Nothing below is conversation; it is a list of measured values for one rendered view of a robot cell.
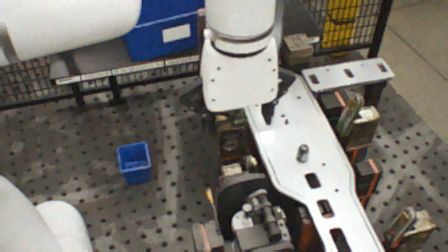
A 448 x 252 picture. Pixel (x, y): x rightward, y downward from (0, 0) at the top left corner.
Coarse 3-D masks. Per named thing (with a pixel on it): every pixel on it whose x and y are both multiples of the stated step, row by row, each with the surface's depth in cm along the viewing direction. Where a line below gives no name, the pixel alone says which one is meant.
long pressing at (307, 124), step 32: (288, 96) 138; (256, 128) 129; (288, 128) 130; (320, 128) 130; (288, 160) 122; (320, 160) 122; (288, 192) 115; (320, 192) 115; (352, 192) 115; (320, 224) 109; (352, 224) 109
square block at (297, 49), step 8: (288, 40) 147; (296, 40) 147; (304, 40) 147; (288, 48) 145; (296, 48) 144; (304, 48) 145; (288, 56) 146; (296, 56) 146; (304, 56) 147; (288, 64) 149; (296, 64) 149; (304, 64) 150; (296, 72) 151
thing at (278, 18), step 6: (276, 0) 132; (282, 0) 133; (276, 6) 134; (282, 6) 134; (276, 12) 135; (282, 12) 136; (276, 18) 137; (282, 18) 137; (276, 24) 139; (282, 24) 139; (276, 30) 140; (276, 36) 142; (276, 42) 144
